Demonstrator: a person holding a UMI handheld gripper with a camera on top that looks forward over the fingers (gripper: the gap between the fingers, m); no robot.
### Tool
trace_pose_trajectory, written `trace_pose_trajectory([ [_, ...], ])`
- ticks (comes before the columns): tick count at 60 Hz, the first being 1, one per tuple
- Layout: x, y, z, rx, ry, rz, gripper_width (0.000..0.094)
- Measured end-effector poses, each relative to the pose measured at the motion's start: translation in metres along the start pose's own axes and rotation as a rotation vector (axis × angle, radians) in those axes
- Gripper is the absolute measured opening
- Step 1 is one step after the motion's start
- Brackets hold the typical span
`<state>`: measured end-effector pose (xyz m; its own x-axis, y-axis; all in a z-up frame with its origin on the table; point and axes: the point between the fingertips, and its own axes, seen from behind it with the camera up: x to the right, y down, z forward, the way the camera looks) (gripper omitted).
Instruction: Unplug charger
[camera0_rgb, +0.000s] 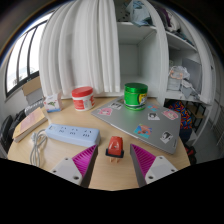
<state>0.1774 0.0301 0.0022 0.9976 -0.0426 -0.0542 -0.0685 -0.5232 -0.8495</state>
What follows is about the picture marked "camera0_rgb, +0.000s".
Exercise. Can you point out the pale blue power strip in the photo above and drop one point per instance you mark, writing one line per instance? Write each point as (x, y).
(71, 134)

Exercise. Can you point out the white jar with red lid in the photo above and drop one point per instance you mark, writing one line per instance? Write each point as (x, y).
(83, 99)

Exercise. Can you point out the white ribbed radiator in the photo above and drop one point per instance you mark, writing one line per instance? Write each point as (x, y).
(33, 107)

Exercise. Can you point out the brown cardboard box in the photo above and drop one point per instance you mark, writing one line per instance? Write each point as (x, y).
(32, 88)

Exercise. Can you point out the multicoloured patterned bag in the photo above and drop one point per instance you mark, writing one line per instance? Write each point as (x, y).
(185, 115)

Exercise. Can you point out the white shelf unit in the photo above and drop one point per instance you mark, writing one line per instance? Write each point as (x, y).
(143, 60)

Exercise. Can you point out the silver laptop with stickers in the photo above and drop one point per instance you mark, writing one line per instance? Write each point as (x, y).
(133, 120)

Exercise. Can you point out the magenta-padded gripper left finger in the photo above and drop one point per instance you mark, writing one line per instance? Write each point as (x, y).
(68, 168)

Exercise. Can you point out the orange-red charger block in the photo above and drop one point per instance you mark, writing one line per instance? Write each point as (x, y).
(115, 145)

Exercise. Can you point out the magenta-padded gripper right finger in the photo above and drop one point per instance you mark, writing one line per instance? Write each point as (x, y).
(159, 167)

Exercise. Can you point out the green metal tin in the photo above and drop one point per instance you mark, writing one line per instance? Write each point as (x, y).
(135, 96)

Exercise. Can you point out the white pleated curtain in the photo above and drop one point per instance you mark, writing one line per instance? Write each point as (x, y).
(80, 46)

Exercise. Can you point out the tan paperback book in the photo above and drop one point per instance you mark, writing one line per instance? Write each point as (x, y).
(29, 123)

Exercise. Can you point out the black-framed window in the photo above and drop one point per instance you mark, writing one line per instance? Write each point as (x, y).
(23, 56)

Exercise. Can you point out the black bag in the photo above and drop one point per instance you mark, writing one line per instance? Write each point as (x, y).
(8, 130)

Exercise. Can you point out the small white printed box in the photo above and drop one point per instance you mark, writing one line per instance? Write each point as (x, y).
(53, 102)

